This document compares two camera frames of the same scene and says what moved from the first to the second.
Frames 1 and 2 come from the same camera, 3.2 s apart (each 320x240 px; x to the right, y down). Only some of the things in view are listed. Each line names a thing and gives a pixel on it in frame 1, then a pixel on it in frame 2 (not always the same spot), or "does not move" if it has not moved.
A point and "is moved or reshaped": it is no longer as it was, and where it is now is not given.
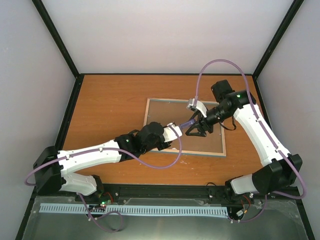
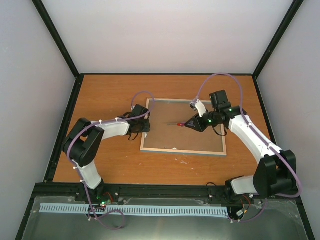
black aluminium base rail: (197, 191) does not move
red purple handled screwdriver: (187, 124) is moved or reshaped
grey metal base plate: (279, 220) does not move
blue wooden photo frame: (165, 111) does not move
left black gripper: (165, 145) -> (146, 128)
